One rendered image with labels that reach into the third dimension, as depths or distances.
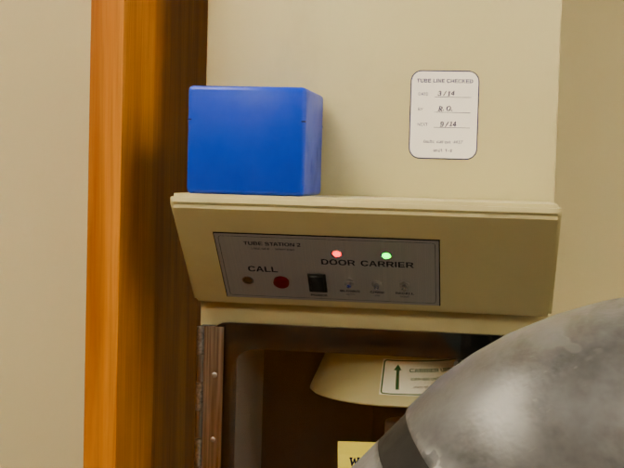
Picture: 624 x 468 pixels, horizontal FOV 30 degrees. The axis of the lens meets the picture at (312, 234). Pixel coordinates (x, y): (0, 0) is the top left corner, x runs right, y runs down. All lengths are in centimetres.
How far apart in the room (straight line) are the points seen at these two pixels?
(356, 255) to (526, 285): 15
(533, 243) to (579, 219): 53
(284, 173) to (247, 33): 18
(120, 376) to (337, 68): 34
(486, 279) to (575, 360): 65
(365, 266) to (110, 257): 22
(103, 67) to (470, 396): 72
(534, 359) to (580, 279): 114
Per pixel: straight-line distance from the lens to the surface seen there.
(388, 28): 107
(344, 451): 108
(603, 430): 34
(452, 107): 106
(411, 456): 35
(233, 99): 97
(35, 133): 160
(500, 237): 96
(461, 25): 106
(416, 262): 99
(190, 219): 98
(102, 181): 102
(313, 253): 99
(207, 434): 110
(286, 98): 96
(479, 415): 34
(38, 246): 160
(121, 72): 102
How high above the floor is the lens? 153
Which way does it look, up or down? 3 degrees down
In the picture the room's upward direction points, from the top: 2 degrees clockwise
